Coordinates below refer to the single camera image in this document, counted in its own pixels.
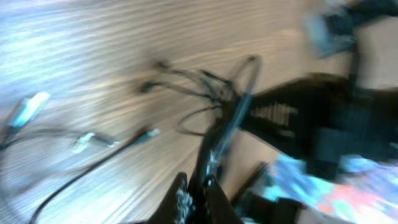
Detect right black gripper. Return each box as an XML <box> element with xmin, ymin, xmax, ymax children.
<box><xmin>240</xmin><ymin>73</ymin><xmax>397</xmax><ymax>180</ymax></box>

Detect black usb cables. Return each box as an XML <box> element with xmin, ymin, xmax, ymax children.
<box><xmin>0</xmin><ymin>54</ymin><xmax>264</xmax><ymax>224</ymax></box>

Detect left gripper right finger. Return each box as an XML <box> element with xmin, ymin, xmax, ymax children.
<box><xmin>203</xmin><ymin>175</ymin><xmax>244</xmax><ymax>224</ymax></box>

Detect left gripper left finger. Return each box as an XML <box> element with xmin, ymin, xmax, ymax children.
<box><xmin>146</xmin><ymin>172</ymin><xmax>193</xmax><ymax>224</ymax></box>

